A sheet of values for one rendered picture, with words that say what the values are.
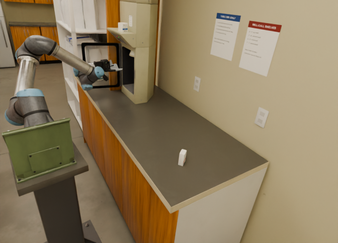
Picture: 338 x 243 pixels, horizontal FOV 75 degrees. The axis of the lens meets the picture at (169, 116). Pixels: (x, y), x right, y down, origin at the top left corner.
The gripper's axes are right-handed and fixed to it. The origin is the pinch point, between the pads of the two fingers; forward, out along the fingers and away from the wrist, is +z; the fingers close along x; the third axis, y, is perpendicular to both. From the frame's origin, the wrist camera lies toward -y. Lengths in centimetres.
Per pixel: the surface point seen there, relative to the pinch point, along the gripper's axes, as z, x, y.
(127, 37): 3.3, -14.1, 25.4
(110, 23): 4.4, 22.9, 30.7
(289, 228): 46, -141, -68
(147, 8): 20, -14, 44
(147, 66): 18.2, -14.1, 2.0
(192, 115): 39, -51, -32
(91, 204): -46, -16, -120
